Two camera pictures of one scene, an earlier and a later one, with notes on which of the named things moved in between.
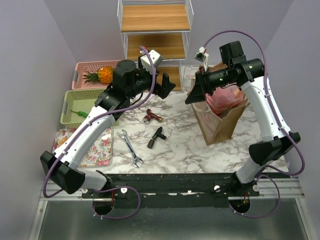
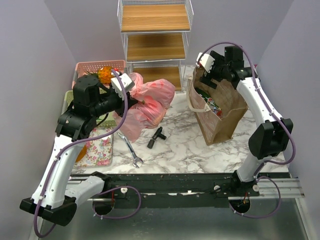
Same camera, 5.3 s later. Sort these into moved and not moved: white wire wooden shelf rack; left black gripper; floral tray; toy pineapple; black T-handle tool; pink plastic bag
Moved: pink plastic bag; left black gripper
Not moved: white wire wooden shelf rack; floral tray; black T-handle tool; toy pineapple
